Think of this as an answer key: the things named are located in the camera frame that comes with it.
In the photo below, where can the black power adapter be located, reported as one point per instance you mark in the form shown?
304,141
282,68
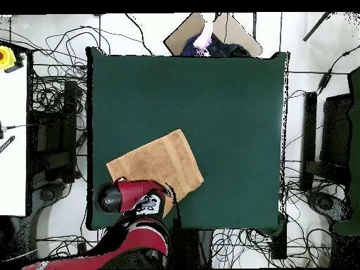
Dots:
324,81

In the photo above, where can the black equipment rack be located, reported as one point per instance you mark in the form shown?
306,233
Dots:
69,126
336,129

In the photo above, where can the yellow emergency stop button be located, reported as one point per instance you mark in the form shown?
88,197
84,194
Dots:
5,57

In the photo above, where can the black rod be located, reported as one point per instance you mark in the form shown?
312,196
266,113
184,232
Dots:
316,26

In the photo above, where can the pale pink garment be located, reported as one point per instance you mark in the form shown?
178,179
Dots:
204,39

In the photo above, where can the orange terry towel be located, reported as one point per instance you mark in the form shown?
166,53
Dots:
160,160

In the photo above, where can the white desk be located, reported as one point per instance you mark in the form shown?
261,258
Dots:
12,140

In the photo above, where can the cardboard box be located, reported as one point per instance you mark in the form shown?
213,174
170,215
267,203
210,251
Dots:
180,36

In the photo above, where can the dark green tablecloth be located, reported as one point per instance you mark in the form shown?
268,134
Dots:
168,84

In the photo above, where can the green covered side table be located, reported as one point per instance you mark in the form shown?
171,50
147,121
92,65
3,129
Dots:
355,140

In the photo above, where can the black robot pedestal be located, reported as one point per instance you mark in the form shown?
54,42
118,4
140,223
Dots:
194,247

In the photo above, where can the dark blue garment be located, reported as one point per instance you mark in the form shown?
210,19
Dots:
225,49

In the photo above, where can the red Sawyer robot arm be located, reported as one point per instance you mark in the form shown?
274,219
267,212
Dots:
132,194

